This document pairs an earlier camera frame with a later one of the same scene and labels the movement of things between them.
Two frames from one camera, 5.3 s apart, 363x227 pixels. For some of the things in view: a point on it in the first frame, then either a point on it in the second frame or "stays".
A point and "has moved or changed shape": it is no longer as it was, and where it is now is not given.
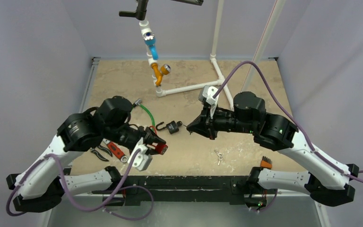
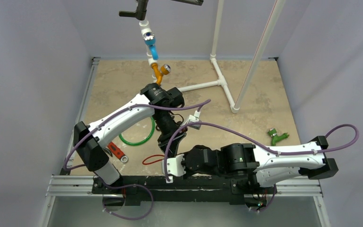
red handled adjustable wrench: (115, 150) stays
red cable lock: (161, 147) has moved or changed shape
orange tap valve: (159, 73) stays
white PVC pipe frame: (145, 28) stays
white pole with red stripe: (268, 31) stays
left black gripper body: (148, 138) -> (166, 124)
